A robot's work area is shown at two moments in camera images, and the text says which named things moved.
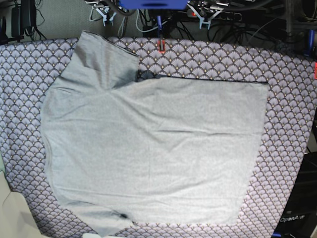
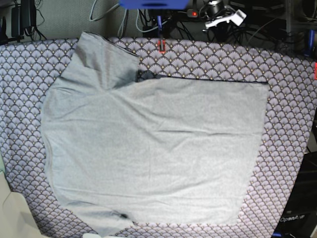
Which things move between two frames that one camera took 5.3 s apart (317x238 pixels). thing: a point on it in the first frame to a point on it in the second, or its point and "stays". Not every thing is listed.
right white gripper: (201, 20) to (237, 18)
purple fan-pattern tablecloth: (28, 68) stays
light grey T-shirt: (155, 150) stays
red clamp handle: (315, 70) stays
